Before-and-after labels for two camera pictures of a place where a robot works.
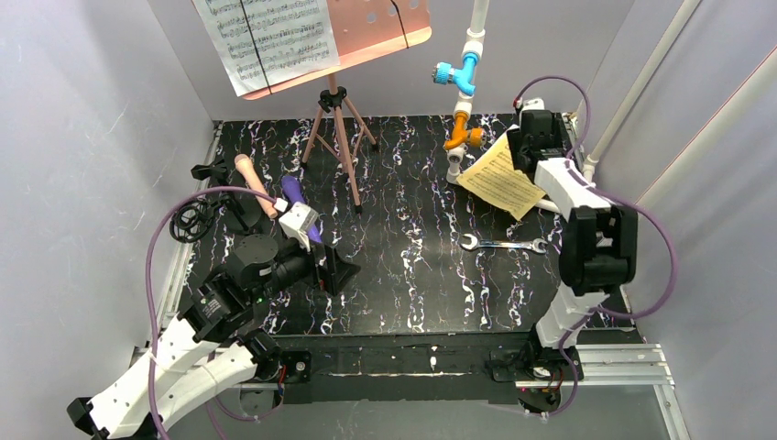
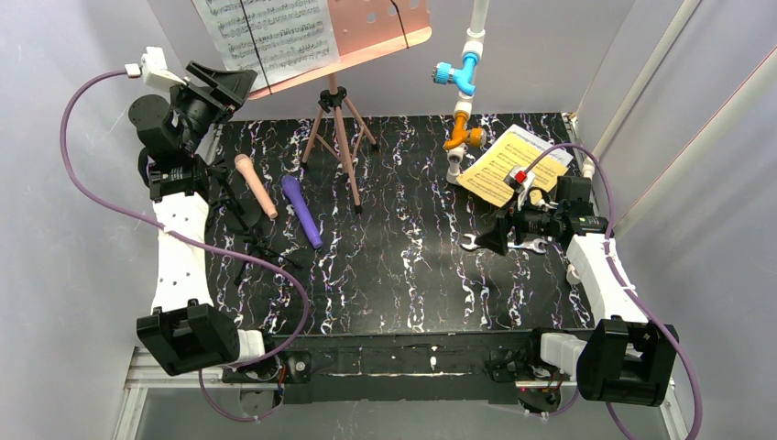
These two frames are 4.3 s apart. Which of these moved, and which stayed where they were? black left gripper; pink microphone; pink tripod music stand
Moved: black left gripper
Stayed: pink microphone; pink tripod music stand
